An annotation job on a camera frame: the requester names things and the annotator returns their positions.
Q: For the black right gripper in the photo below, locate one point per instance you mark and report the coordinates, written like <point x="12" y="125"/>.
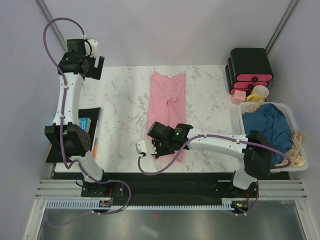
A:
<point x="159" y="153"/>

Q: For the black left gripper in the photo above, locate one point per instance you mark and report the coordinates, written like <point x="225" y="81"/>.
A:
<point x="94" y="73"/>

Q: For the pink t shirt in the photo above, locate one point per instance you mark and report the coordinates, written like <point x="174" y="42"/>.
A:
<point x="167" y="103"/>

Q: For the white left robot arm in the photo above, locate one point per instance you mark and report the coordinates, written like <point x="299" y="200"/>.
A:
<point x="70" y="86"/>

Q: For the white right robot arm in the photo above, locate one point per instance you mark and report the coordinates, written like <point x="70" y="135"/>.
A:
<point x="252" y="150"/>

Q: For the blue treehouse book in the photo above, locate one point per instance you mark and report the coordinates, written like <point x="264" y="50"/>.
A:
<point x="84" y="123"/>

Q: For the pink cube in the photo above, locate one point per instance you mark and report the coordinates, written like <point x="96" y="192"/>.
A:
<point x="238" y="97"/>

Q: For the white plastic basket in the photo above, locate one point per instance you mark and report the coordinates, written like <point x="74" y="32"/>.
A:
<point x="300" y="161"/>

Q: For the black orange notebook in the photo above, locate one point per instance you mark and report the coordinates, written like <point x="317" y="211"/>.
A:
<point x="92" y="117"/>

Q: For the blue t shirt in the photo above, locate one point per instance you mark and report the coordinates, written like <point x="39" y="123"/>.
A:
<point x="272" y="124"/>

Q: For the yellow mug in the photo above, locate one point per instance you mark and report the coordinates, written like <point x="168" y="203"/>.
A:
<point x="259" y="92"/>

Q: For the black pink drawer unit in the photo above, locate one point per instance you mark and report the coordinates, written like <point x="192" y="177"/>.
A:
<point x="246" y="68"/>

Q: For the beige t shirt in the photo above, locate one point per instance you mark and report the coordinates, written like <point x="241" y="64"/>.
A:
<point x="297" y="137"/>

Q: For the left aluminium frame post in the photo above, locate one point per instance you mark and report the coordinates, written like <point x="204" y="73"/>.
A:
<point x="51" y="24"/>

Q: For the aluminium frame post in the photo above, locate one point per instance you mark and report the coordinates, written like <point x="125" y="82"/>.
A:
<point x="281" y="24"/>
<point x="51" y="24"/>

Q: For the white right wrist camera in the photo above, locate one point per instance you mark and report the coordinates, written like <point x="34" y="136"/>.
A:
<point x="145" y="146"/>

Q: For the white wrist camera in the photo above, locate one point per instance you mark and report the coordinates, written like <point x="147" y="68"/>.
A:
<point x="145" y="146"/>
<point x="91" y="47"/>

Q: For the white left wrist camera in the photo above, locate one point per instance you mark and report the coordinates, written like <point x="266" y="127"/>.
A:
<point x="91" y="47"/>

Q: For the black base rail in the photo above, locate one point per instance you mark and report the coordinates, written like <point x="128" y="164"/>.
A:
<point x="168" y="188"/>

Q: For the white slotted cable duct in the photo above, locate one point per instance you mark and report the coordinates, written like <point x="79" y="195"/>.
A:
<point x="108" y="204"/>

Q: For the right aluminium frame post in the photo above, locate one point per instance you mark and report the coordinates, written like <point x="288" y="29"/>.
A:
<point x="281" y="24"/>

